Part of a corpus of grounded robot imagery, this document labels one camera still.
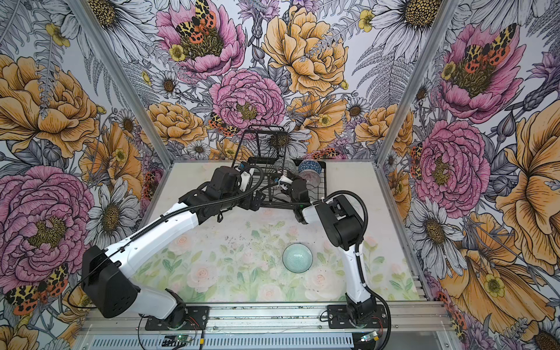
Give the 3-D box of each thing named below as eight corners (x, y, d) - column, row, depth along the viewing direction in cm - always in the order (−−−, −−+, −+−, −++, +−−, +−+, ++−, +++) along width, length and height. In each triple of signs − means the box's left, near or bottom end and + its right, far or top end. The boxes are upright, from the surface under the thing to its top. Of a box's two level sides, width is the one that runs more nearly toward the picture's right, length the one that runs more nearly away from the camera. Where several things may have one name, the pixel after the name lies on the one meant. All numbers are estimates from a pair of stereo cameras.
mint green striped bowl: (294, 279, 84) (294, 275, 80) (278, 257, 90) (278, 252, 86) (315, 263, 88) (317, 258, 84) (299, 243, 94) (300, 237, 90)
